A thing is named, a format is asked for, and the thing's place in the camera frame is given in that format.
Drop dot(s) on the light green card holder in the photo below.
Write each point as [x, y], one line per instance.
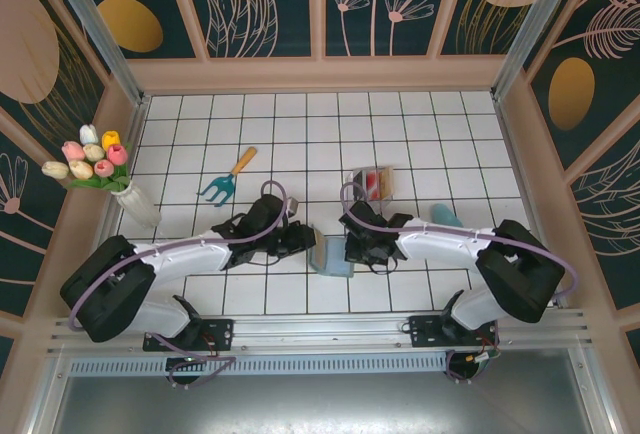
[334, 260]

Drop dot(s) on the grey metal front panel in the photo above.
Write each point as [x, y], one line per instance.
[320, 406]

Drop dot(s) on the tan credit card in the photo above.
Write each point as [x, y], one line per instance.
[385, 180]

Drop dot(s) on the white ribbed vase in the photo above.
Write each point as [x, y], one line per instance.
[137, 204]

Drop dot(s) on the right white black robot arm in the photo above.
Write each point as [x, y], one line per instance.
[435, 250]

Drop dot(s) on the light teal plastic object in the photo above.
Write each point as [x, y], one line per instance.
[445, 213]

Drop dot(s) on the deep pink artificial tulip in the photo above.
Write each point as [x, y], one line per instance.
[118, 155]

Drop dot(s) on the yellow artificial tulip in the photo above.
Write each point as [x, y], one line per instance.
[110, 139]

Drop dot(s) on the pale pink artificial tulip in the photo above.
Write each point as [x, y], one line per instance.
[73, 151]

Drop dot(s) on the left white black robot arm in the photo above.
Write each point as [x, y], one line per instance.
[190, 257]

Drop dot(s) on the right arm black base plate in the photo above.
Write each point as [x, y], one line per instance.
[425, 331]

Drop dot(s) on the cream artificial tulip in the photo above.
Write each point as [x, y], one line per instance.
[55, 169]
[93, 152]
[80, 169]

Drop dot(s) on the white blue artificial tulip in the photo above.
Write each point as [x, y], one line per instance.
[89, 134]

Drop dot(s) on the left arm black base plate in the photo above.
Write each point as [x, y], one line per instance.
[222, 334]

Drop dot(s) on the clear plastic card box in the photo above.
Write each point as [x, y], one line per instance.
[382, 196]

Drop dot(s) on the aluminium frame post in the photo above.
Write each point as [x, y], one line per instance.
[530, 29]
[95, 29]

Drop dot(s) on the aluminium mounting rail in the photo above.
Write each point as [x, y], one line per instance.
[320, 336]

